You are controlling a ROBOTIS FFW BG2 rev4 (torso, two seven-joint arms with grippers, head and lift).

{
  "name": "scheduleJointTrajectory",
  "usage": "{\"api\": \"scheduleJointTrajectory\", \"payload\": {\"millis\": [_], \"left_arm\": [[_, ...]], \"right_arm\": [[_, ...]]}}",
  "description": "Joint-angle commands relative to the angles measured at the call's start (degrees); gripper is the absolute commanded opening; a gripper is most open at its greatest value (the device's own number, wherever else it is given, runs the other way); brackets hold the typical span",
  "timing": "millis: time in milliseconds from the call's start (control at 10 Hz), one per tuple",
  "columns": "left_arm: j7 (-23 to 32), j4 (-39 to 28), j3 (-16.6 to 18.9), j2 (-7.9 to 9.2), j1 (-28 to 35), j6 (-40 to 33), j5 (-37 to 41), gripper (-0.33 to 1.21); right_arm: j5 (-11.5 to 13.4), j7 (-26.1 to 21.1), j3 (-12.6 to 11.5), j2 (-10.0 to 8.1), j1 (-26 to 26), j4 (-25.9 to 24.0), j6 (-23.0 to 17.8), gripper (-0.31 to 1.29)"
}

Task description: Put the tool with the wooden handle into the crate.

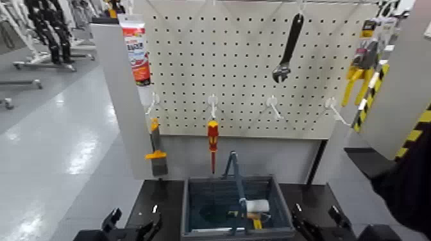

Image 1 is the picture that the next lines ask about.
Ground red yellow screwdriver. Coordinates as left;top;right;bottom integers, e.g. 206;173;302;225
207;120;220;175

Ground grey blue crate with handle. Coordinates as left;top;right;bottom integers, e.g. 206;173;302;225
180;150;296;241

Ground grey floor stand bar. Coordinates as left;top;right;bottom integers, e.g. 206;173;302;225
0;79;44;90

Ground black humanoid robot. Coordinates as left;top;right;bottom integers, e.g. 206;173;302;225
24;0;74;65

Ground green trowel with wooden handle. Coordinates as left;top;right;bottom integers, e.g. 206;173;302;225
198;203;271;224

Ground grey robot stand base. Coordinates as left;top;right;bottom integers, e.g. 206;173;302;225
12;60;78;72

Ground grey pillar with hazard tape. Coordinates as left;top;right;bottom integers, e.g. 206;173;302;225
357;0;431;161

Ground red white sealant tube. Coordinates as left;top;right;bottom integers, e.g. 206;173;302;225
117;13;151;87

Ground yellow black machine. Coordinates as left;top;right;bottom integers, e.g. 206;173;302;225
104;0;125;19

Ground white humanoid robot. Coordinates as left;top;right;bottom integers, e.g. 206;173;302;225
0;0;46;65

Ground black white packaged item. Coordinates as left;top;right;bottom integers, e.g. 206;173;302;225
376;0;411;19

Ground white pegboard hook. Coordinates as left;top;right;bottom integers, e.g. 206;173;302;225
266;95;284;120
324;97;351;128
207;94;219;121
146;92;161;116

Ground beige perforated pegboard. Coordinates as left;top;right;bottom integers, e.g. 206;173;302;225
133;0;380;140

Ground grey scraper with yellow handle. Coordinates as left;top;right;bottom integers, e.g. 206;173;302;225
144;117;169;177

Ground grey display stand panel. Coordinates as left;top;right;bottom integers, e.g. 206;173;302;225
89;22;324;184

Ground grey robot on stand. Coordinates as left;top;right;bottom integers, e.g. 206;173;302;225
69;0;98;62

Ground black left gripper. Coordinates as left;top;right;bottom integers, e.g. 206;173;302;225
72;203;163;241

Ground yellow black striped bar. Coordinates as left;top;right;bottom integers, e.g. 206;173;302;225
351;63;391;133

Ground black adjustable wrench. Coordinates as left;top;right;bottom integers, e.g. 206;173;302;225
272;12;305;84

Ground white paint roller yellow handle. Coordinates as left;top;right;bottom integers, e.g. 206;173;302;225
245;199;271;230

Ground yellow handled pliers in packaging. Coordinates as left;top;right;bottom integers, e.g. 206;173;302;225
341;18;393;108

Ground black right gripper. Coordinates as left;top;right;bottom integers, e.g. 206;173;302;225
290;203;402;241

